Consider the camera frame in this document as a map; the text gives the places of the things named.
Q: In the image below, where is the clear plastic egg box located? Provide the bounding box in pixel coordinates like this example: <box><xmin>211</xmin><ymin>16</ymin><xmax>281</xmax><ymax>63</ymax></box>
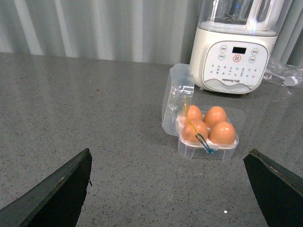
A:
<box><xmin>162</xmin><ymin>63</ymin><xmax>239</xmax><ymax>161</ymax></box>

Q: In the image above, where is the brown egg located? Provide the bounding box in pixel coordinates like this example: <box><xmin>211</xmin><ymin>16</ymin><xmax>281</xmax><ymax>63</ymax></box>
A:
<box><xmin>208</xmin><ymin>122</ymin><xmax>236</xmax><ymax>145</ymax></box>
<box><xmin>185</xmin><ymin>105</ymin><xmax>203</xmax><ymax>122</ymax></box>
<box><xmin>181</xmin><ymin>119</ymin><xmax>208</xmax><ymax>142</ymax></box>
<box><xmin>204</xmin><ymin>106</ymin><xmax>228</xmax><ymax>129</ymax></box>

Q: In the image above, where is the blue rubber band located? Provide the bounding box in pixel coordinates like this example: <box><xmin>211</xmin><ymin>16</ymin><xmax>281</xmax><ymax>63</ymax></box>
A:
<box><xmin>195</xmin><ymin>133</ymin><xmax>215</xmax><ymax>154</ymax></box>

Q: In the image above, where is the white Joyoung blender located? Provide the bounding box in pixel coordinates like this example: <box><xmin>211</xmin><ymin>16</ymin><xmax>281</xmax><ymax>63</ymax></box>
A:
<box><xmin>190</xmin><ymin>0</ymin><xmax>288</xmax><ymax>94</ymax></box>

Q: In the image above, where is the clear plastic bag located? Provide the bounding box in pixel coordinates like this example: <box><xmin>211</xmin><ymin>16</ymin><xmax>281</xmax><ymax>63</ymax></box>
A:
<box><xmin>263</xmin><ymin>57</ymin><xmax>303</xmax><ymax>92</ymax></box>

